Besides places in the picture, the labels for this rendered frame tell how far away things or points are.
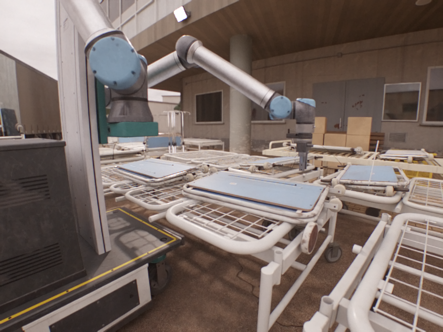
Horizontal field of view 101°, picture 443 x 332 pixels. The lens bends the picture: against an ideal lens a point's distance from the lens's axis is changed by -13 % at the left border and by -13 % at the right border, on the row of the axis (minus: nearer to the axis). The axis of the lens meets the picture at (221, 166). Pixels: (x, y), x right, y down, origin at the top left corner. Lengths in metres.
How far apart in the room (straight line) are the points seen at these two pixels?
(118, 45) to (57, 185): 0.50
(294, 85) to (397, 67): 2.76
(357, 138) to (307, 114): 3.39
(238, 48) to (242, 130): 2.11
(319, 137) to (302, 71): 3.41
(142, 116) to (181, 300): 0.93
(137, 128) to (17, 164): 0.40
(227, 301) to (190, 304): 0.19
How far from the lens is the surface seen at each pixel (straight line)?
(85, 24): 0.86
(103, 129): 1.01
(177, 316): 1.20
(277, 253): 0.76
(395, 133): 6.75
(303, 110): 1.09
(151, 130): 0.93
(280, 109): 0.94
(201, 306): 1.23
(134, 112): 0.90
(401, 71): 6.94
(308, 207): 0.96
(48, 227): 0.90
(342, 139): 4.45
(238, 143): 5.74
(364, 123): 4.44
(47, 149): 0.84
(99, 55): 0.77
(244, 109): 5.76
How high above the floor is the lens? 0.88
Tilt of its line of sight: 10 degrees down
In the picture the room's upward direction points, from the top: straight up
